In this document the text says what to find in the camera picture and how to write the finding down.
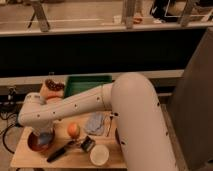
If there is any red bowl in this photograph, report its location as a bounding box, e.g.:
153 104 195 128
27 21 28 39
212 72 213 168
27 132 55 152

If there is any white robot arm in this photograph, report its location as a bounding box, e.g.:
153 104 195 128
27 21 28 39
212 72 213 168
18 72 179 171

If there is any dark purple bowl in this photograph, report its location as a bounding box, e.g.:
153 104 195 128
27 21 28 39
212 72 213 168
115 128 120 145

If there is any metal fork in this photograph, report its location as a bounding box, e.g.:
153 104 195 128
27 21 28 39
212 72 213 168
106 114 113 137

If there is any green tray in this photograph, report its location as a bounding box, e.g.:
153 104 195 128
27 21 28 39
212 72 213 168
64 75 112 98

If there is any blue grey cloth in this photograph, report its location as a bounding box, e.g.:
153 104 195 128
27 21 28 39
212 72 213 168
84 113 105 136

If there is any orange carrot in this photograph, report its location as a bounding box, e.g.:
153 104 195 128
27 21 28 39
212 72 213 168
46 96 63 100

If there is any orange fruit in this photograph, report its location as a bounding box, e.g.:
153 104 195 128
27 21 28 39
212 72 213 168
67 123 80 139

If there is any black metal scraper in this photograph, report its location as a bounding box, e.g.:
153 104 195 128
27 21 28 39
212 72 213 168
80 136 95 152

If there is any white cup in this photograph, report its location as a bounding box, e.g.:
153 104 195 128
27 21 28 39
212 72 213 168
90 145 109 166

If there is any grey cabinet panel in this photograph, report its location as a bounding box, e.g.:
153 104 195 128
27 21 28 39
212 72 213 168
167 27 213 171

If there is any black handled knife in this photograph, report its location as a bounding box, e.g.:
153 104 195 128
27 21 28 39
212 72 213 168
46 141 75 163

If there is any black cable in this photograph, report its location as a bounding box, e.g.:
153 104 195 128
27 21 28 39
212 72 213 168
1 123 21 155

